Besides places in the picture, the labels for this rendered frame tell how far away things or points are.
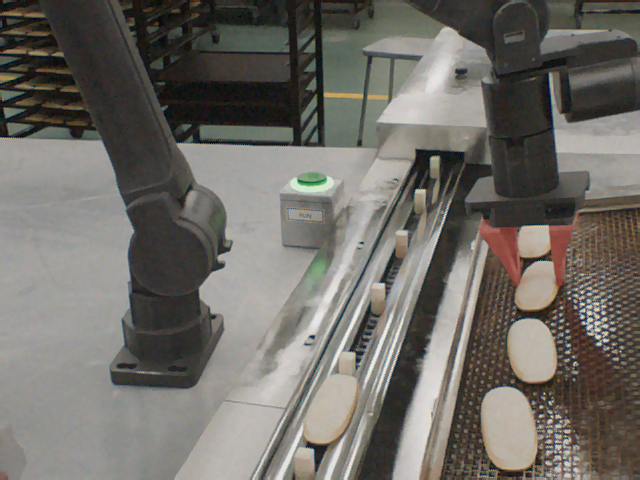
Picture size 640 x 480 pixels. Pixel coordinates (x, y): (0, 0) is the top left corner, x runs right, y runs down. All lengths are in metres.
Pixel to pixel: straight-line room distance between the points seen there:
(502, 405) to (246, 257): 0.51
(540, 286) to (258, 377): 0.27
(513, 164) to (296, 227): 0.40
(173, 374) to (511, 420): 0.34
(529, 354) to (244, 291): 0.40
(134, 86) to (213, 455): 0.32
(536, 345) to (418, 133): 0.61
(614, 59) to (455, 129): 0.53
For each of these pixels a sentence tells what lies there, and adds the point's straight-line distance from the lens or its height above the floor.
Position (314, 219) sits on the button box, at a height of 0.86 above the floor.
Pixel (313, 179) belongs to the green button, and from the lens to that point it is 1.09.
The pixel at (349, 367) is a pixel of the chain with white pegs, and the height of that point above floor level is 0.86.
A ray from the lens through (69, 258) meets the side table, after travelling 1.14.
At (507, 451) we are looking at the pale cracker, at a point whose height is 0.91.
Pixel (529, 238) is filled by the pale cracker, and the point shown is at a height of 0.91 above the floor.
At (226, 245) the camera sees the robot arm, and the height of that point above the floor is 0.93.
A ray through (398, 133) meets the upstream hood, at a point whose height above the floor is 0.90.
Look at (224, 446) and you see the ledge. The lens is 0.70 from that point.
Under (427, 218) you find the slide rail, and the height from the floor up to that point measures 0.85.
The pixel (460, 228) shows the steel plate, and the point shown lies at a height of 0.82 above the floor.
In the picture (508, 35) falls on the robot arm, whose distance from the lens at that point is 0.73.
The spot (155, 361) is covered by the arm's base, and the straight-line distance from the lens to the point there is 0.86.
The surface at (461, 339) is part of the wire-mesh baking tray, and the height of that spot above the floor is 0.89.
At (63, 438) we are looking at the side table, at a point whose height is 0.82.
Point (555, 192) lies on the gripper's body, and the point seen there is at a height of 1.01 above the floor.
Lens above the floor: 1.29
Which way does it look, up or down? 24 degrees down
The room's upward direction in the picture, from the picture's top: 2 degrees counter-clockwise
